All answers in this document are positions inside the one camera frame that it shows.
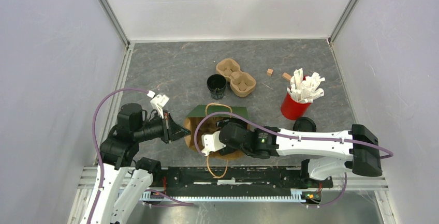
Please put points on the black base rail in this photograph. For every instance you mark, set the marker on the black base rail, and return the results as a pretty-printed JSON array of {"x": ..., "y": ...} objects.
[{"x": 251, "y": 181}]

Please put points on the small wooden cube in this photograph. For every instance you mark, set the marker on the small wooden cube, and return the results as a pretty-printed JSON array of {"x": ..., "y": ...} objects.
[{"x": 269, "y": 72}]

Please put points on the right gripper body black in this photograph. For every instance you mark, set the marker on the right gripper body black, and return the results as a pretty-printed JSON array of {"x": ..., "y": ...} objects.
[{"x": 226, "y": 150}]

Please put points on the brown paper bag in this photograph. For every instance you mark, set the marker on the brown paper bag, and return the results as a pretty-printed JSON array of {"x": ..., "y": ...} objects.
[{"x": 202, "y": 120}]

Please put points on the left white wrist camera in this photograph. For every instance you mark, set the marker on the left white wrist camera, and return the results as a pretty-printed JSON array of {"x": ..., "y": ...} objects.
[{"x": 158, "y": 102}]

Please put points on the red cup holder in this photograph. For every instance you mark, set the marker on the red cup holder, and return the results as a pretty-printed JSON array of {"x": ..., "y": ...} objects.
[{"x": 291, "y": 109}]

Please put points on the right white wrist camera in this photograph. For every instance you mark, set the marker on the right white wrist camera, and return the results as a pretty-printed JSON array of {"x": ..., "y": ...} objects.
[{"x": 211, "y": 143}]

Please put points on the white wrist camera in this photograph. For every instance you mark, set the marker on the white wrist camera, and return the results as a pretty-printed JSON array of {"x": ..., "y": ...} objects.
[
  {"x": 158, "y": 102},
  {"x": 211, "y": 143}
]

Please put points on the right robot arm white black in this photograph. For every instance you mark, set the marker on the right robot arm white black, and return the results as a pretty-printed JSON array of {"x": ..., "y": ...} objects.
[{"x": 354, "y": 150}]

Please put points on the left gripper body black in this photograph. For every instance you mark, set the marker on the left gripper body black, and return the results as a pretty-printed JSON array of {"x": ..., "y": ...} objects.
[{"x": 155, "y": 128}]

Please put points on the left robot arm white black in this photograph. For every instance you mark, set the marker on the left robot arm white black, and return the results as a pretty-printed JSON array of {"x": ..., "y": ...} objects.
[{"x": 107, "y": 203}]

